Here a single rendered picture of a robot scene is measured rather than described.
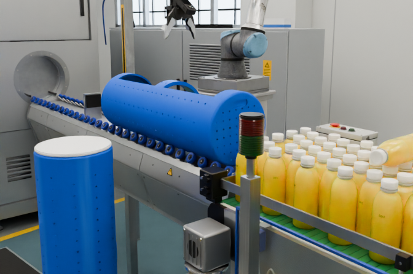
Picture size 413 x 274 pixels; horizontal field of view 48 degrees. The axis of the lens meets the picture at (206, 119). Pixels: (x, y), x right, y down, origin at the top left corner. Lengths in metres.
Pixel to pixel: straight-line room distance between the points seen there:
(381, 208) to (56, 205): 1.09
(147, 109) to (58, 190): 0.53
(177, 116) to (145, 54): 2.68
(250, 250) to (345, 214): 0.26
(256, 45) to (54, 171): 1.04
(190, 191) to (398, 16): 2.99
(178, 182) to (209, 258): 0.50
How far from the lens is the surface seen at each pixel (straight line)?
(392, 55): 4.39
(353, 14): 4.53
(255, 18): 2.18
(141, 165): 2.11
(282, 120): 3.44
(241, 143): 1.14
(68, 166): 1.68
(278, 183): 1.43
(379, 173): 1.26
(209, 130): 1.64
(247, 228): 1.21
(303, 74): 3.58
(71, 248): 1.79
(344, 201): 1.27
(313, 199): 1.36
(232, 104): 1.69
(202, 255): 1.44
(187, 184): 1.83
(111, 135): 2.38
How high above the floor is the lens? 1.47
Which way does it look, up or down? 11 degrees down
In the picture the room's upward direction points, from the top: straight up
